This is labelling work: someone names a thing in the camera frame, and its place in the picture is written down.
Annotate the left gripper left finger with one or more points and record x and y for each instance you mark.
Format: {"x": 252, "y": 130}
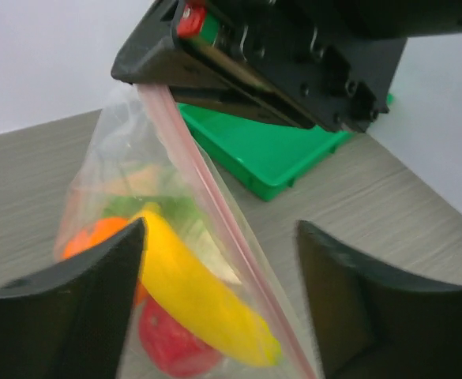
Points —
{"x": 71, "y": 320}

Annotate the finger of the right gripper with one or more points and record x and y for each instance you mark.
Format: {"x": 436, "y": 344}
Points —
{"x": 165, "y": 48}

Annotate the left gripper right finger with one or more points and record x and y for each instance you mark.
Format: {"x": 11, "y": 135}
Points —
{"x": 374, "y": 320}

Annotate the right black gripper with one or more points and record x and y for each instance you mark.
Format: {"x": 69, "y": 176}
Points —
{"x": 297, "y": 64}

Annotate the orange toy orange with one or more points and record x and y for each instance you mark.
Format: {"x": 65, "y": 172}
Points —
{"x": 96, "y": 245}

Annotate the yellow toy banana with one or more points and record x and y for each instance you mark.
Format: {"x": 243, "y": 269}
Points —
{"x": 199, "y": 301}

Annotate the clear zip top bag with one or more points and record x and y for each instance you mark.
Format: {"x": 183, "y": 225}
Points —
{"x": 141, "y": 126}

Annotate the green plastic tray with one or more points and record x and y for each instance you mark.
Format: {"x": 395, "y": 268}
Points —
{"x": 267, "y": 159}

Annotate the red toy apple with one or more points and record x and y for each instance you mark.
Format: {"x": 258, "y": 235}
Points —
{"x": 173, "y": 349}

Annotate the green toy lettuce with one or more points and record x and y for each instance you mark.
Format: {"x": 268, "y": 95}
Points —
{"x": 162, "y": 191}

